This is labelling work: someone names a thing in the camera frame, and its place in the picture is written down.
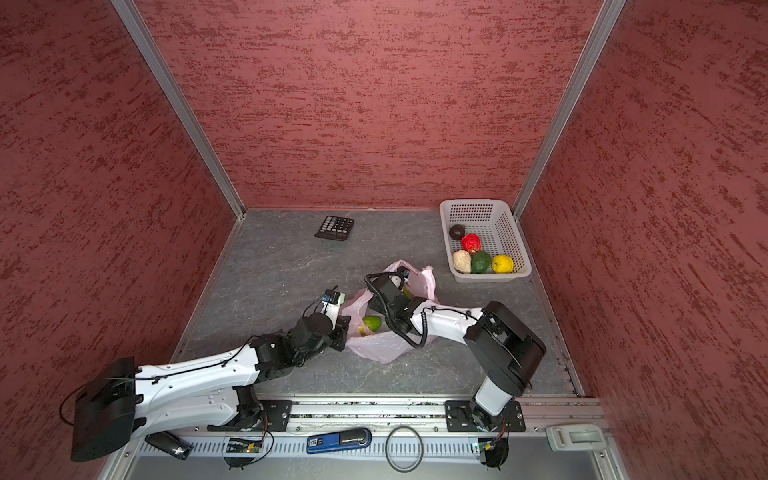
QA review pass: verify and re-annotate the beige fruit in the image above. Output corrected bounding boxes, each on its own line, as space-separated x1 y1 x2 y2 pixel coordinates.
452 250 472 274

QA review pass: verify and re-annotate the dark brown fruit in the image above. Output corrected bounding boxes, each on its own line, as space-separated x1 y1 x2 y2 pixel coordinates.
448 224 466 241

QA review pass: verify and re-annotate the dark green avocado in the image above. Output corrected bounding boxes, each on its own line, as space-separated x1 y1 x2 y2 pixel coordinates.
471 251 492 274

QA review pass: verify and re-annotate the red fruit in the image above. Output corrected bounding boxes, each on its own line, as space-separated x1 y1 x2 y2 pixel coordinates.
460 234 482 255

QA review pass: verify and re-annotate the yellow fruit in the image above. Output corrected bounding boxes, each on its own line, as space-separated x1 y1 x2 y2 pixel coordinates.
491 255 515 274

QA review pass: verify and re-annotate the white plastic basket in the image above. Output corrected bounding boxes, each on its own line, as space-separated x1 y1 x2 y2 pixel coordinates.
439 199 532 284

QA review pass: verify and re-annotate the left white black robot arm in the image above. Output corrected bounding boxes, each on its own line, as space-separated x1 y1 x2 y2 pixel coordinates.
71 312 351 462

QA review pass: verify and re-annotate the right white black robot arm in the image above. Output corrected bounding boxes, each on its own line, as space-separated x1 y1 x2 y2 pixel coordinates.
365 272 546 433

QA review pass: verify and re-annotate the black calculator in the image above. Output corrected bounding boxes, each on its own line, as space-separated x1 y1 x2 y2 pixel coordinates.
315 215 354 241

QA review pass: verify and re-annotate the blue black device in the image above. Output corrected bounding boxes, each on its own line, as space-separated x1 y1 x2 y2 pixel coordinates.
306 427 372 455

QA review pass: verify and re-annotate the left circuit board connector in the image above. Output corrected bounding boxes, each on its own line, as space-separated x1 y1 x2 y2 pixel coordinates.
223 438 264 469

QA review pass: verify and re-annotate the circuit board connector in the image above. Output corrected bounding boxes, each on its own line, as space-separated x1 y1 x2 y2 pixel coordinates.
223 438 264 469
477 437 509 470

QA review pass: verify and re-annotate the black small device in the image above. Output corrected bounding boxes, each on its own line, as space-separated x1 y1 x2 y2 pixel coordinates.
144 431 193 461

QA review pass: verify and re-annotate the right circuit board connector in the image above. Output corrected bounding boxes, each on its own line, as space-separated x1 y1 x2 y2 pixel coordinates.
477 437 509 470

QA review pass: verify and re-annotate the grey plastic holder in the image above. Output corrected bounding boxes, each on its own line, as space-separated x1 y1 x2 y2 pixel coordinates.
545 424 607 452

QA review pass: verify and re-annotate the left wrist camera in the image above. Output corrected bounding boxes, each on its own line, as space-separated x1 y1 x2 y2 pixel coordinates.
320 289 345 326

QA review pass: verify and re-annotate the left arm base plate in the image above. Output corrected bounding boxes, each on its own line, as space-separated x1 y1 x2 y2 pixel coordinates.
206 400 293 432

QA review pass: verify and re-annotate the aluminium front rail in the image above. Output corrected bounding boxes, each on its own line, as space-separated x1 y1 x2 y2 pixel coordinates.
100 395 629 479

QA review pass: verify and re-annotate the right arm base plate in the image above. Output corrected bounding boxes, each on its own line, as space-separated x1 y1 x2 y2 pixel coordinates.
444 400 526 434

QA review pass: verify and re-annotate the black cable ring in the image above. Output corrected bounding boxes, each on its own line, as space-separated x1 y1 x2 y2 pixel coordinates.
384 425 425 474

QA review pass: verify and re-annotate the right aluminium corner post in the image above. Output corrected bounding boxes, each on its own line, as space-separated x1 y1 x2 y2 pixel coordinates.
513 0 626 220

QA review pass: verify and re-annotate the aluminium corner post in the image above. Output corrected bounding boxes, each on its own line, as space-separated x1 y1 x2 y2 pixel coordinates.
111 0 247 222
513 0 626 220

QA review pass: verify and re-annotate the left aluminium corner post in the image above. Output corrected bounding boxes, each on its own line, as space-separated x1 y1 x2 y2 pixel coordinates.
111 0 247 222

